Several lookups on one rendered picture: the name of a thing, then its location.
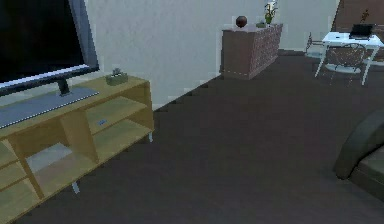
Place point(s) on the green tissue box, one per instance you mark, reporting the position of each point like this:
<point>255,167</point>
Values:
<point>117,78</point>

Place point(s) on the brown chest of drawers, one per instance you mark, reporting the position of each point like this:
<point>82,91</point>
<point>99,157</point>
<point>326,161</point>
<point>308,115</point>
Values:
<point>248,50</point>

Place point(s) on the small blue object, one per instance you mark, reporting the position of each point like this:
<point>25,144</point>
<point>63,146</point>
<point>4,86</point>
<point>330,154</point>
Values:
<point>102,122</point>

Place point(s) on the wooden television stand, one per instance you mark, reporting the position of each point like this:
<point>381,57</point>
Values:
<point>100,120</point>

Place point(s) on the dark red ball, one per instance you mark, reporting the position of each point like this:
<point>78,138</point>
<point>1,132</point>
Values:
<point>241,21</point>

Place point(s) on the small green dish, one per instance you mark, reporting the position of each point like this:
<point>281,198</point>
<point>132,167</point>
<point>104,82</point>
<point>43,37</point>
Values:
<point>261,24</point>

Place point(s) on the potted house plant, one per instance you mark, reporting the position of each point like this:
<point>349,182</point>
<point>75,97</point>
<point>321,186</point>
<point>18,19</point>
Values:
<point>269,13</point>

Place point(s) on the white desk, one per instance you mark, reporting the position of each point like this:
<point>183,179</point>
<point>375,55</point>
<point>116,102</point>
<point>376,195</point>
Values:
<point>346,41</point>

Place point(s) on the black television set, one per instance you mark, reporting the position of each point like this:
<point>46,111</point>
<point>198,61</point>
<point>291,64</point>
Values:
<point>36,40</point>

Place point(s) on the dark grey sofa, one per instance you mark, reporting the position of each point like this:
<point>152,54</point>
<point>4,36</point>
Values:
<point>363,146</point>

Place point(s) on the black laptop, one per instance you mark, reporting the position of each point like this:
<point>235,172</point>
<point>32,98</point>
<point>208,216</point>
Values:
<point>361,31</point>

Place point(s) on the small brown statuette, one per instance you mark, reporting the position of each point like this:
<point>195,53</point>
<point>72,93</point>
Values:
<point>365,15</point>

